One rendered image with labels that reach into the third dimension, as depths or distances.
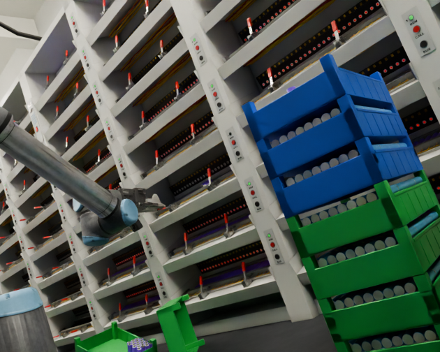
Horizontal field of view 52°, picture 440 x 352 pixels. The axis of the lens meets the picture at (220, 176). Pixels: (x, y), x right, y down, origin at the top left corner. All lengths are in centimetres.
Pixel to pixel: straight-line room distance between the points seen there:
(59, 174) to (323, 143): 90
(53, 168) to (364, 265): 98
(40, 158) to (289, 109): 84
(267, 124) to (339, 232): 24
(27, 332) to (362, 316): 71
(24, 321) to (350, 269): 71
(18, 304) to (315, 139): 74
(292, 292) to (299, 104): 88
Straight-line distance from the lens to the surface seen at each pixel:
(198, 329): 206
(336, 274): 85
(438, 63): 126
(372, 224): 80
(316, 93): 83
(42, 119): 289
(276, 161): 86
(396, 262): 80
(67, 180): 148
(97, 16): 252
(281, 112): 86
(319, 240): 84
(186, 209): 185
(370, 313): 85
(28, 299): 114
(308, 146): 83
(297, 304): 159
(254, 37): 158
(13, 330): 112
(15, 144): 142
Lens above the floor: 30
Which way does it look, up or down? 9 degrees up
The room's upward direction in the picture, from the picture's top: 20 degrees counter-clockwise
